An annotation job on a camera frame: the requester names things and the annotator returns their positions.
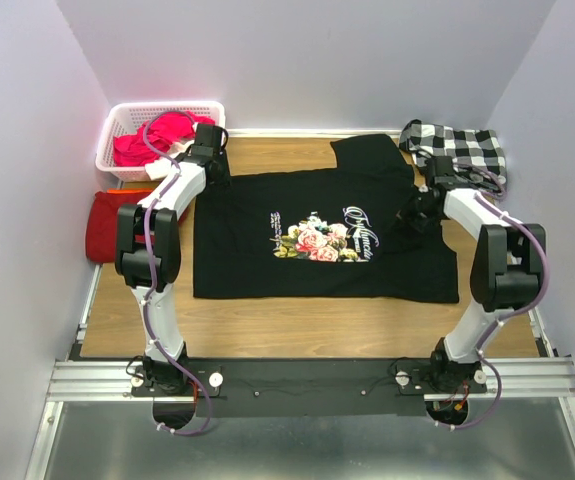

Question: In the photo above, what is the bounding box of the black floral print t-shirt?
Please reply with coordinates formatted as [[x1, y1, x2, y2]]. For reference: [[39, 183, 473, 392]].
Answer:
[[193, 134, 459, 304]]

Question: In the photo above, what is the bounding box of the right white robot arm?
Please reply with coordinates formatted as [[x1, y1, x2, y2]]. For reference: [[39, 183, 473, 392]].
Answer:
[[396, 157, 550, 393]]

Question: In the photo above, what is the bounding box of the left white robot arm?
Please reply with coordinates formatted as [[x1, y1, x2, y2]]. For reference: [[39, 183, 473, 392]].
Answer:
[[115, 123, 230, 394]]

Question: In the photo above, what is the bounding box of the white garment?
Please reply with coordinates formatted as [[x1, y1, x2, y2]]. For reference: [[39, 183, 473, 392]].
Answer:
[[145, 139, 194, 181]]

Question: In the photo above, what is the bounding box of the black white checkered shirt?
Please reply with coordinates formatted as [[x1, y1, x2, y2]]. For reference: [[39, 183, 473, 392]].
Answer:
[[398, 119, 507, 187]]

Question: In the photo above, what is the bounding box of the pink red garment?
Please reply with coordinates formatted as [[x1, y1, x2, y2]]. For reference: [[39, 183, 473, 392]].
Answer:
[[113, 112, 216, 167]]

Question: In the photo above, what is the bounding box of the white plastic laundry basket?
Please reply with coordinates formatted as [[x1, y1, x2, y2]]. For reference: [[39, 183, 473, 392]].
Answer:
[[95, 100, 226, 182]]

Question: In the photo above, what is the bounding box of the folded dark red t-shirt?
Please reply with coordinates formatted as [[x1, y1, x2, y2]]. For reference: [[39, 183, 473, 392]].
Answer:
[[85, 189, 152, 264]]

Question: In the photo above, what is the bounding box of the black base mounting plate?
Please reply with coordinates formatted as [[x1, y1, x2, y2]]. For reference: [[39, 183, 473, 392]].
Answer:
[[126, 357, 487, 419]]

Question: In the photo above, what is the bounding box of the white wall trim strip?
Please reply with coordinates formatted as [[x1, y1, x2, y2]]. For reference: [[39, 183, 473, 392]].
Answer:
[[229, 128, 401, 139]]

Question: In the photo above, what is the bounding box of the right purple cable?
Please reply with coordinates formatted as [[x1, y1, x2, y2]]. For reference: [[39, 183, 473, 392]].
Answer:
[[434, 162, 551, 432]]

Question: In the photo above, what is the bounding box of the purple cable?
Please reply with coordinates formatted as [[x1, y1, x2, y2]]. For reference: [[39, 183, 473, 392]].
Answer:
[[141, 110, 214, 438], [434, 162, 551, 432]]

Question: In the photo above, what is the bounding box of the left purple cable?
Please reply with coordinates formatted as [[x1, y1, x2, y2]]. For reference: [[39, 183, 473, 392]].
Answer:
[[141, 110, 214, 438]]

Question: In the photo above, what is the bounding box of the aluminium frame rail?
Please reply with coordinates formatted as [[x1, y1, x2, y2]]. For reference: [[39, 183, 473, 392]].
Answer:
[[28, 267, 575, 479]]

